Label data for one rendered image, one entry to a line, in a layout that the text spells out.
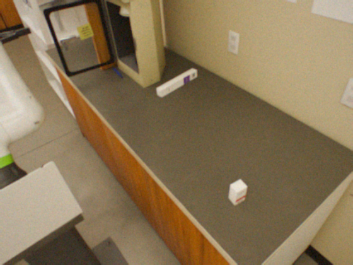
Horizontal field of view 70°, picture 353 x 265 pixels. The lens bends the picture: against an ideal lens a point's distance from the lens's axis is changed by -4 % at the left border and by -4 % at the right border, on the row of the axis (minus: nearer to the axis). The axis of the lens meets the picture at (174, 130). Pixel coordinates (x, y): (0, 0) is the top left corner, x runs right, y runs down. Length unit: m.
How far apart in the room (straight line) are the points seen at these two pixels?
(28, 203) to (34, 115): 0.29
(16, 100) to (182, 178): 0.64
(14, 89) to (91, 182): 1.49
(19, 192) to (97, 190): 1.47
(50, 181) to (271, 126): 0.93
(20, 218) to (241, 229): 0.69
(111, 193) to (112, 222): 0.26
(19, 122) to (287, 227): 0.94
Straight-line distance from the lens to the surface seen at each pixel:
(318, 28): 1.18
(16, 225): 0.94
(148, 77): 1.50
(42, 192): 0.88
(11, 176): 0.97
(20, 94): 0.99
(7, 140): 1.00
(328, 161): 1.19
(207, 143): 1.14
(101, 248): 1.99
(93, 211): 2.18
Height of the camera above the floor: 1.76
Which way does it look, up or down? 42 degrees down
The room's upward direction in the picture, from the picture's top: 5 degrees counter-clockwise
